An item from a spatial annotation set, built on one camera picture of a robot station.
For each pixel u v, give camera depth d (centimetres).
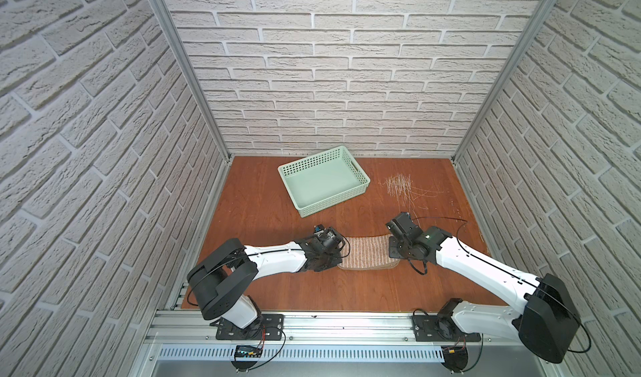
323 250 68
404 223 64
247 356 71
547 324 40
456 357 71
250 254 49
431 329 73
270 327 73
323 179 109
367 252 80
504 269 46
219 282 44
